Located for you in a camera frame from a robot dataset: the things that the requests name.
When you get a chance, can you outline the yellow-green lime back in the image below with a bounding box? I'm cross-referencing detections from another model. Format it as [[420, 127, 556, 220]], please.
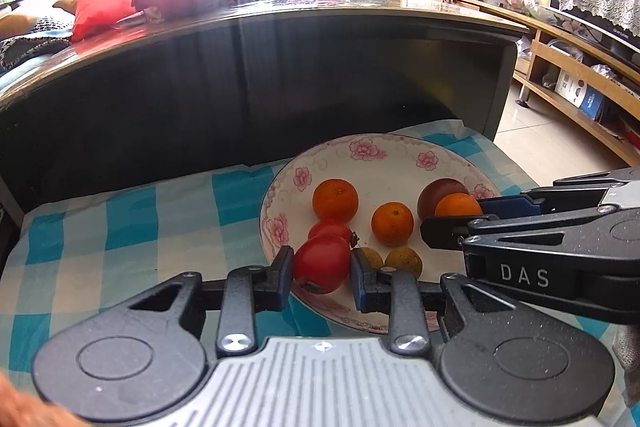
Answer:
[[360, 246, 384, 270]]

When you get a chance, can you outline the white floral ceramic bowl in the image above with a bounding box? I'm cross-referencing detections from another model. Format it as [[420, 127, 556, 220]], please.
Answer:
[[259, 133, 500, 337]]

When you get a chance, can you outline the small orange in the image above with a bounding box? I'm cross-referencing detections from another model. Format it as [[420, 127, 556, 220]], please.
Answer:
[[434, 193, 483, 217]]

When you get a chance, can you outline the blue white box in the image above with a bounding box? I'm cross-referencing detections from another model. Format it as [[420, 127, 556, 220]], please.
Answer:
[[554, 70, 604, 121]]

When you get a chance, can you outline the small orange mandarin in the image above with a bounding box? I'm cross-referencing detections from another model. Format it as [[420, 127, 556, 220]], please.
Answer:
[[311, 179, 359, 223]]

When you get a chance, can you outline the large orange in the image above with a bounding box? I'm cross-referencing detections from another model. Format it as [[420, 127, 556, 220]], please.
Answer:
[[370, 202, 414, 247]]

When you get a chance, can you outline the blue white checkered tablecloth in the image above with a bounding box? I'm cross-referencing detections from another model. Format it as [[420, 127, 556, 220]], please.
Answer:
[[0, 118, 640, 427]]

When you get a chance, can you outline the dark red tomato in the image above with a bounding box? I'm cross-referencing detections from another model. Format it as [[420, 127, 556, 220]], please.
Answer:
[[416, 178, 469, 220]]

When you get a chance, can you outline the yellow-green lime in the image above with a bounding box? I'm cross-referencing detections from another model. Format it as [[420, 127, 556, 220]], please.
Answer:
[[360, 246, 384, 270], [384, 246, 423, 280]]

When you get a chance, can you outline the yellow-green lime front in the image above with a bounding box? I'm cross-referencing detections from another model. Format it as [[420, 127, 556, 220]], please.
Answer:
[[384, 246, 423, 280]]

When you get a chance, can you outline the wooden TV stand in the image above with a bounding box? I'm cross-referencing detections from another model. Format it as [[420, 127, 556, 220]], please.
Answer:
[[442, 0, 639, 166]]

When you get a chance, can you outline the yellow pillow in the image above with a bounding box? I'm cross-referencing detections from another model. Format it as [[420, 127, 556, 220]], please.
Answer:
[[0, 13, 39, 40]]

